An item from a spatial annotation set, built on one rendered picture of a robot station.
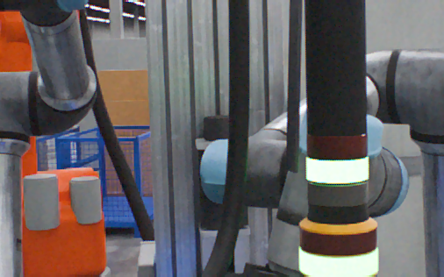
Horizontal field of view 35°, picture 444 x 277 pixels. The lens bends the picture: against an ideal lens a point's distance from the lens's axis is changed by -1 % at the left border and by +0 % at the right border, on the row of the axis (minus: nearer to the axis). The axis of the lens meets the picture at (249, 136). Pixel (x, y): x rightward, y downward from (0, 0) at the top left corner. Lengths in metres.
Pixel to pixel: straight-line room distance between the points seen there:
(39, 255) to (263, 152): 3.65
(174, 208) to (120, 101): 7.24
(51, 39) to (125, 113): 7.52
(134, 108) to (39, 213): 4.40
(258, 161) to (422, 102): 0.37
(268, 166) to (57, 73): 0.46
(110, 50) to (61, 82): 10.04
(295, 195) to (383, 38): 1.90
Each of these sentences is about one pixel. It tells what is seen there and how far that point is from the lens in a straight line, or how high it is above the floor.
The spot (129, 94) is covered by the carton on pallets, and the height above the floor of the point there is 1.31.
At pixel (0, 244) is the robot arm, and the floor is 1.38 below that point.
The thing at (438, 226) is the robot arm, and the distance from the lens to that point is 1.13.
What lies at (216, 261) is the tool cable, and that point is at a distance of 0.31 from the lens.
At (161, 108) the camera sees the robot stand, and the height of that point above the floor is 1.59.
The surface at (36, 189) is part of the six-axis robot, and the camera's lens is 4.22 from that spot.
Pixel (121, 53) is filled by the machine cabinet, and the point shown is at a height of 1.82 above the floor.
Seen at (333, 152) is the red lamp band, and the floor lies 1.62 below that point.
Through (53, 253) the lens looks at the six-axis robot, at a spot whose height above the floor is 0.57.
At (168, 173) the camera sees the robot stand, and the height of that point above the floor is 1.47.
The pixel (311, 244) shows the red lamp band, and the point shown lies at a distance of 0.39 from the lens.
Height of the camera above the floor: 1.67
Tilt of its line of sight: 6 degrees down
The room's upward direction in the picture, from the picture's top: 2 degrees counter-clockwise
